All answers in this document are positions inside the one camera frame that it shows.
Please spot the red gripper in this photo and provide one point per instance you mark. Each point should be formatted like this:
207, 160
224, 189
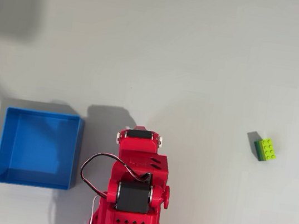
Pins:
138, 146

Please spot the googly eye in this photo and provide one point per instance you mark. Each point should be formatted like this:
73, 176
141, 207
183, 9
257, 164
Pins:
160, 141
118, 137

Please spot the blue square tray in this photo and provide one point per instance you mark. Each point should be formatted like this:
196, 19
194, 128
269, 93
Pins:
37, 146

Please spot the red robot arm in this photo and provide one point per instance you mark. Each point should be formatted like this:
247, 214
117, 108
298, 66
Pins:
142, 163

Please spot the green lego brick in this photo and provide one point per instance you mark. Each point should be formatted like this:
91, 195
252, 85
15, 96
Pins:
268, 149

